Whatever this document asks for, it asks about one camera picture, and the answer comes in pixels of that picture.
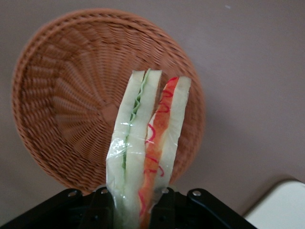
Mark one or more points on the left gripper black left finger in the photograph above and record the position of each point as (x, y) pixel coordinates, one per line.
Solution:
(100, 210)

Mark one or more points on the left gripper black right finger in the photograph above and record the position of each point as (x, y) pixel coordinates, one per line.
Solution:
(164, 210)

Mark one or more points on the triangle sandwich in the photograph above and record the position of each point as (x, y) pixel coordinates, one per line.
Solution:
(133, 148)

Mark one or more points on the beige plastic tray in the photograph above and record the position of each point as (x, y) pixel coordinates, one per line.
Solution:
(281, 207)

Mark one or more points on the round brown wicker basket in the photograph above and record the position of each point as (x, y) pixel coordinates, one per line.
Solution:
(71, 95)

